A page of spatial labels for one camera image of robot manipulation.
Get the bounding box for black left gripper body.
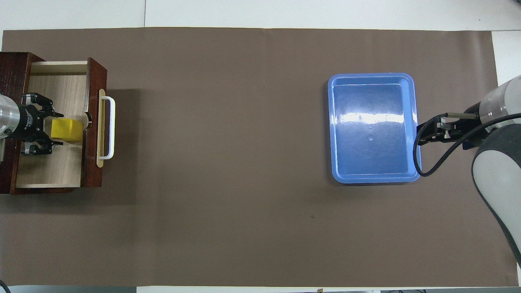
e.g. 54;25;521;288
15;103;42;142

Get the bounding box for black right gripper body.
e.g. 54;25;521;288
460;102;490;150

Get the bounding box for yellow cube block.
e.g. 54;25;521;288
50;118;85;142

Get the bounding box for dark wooden drawer cabinet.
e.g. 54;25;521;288
0;52;34;195

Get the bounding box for white drawer handle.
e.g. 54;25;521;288
100;96;116;160

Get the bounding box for blue plastic tray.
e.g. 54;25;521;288
327;73;422;184

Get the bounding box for wooden drawer with dark front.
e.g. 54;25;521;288
15;58;116;189

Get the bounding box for brown table mat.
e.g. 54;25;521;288
0;27;508;287

